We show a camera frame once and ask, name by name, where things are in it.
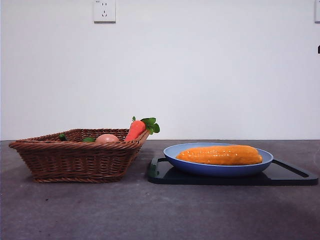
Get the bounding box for white wall socket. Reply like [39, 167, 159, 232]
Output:
[93, 0, 117, 25]

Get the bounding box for orange-yellow corn cob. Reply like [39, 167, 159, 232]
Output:
[175, 144, 264, 166]

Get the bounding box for brown wicker basket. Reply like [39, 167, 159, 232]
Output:
[8, 128, 151, 184]

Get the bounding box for orange carrot with green leaves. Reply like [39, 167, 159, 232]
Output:
[124, 116, 161, 142]

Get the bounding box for black cutting board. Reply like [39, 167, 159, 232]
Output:
[147, 156, 319, 186]

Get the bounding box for blue round plate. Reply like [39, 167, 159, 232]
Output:
[163, 142, 274, 178]

